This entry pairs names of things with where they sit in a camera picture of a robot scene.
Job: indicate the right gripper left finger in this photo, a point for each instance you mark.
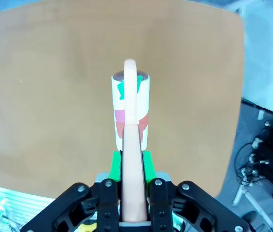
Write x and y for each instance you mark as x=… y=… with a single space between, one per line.
x=90 y=203

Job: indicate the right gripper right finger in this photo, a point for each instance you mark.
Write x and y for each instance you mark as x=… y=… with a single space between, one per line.
x=175 y=205

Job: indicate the white side table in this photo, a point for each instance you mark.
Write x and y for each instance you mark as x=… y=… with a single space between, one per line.
x=267 y=48

